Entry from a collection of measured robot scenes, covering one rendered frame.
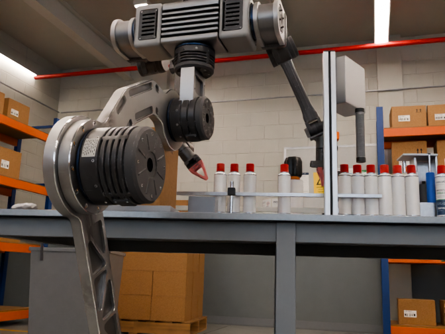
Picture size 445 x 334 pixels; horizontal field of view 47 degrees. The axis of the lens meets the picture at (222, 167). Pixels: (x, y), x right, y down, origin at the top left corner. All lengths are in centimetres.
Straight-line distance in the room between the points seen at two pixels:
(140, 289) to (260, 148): 256
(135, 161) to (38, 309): 324
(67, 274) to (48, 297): 22
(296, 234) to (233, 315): 517
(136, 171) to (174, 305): 437
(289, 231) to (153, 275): 396
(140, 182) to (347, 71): 114
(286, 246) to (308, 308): 497
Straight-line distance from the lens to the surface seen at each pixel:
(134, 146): 109
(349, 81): 203
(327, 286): 651
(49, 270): 420
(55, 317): 422
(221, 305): 677
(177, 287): 539
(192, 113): 158
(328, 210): 188
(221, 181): 204
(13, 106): 631
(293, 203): 228
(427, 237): 167
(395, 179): 209
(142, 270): 551
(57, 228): 175
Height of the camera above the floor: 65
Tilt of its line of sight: 12 degrees up
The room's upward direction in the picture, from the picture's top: 2 degrees clockwise
